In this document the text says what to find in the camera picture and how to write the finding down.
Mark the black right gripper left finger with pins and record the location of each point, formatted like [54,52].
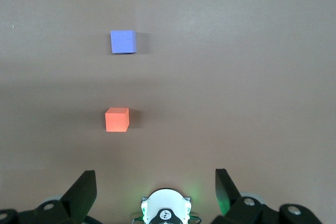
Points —
[78,195]

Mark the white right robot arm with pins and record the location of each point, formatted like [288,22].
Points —
[164,200]

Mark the brown table cloth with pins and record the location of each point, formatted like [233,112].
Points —
[236,77]

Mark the orange foam cube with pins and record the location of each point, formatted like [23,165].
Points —
[116,120]

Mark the purple foam cube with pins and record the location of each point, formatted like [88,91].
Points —
[123,42]

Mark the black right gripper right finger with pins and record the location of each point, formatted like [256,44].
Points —
[225,192]

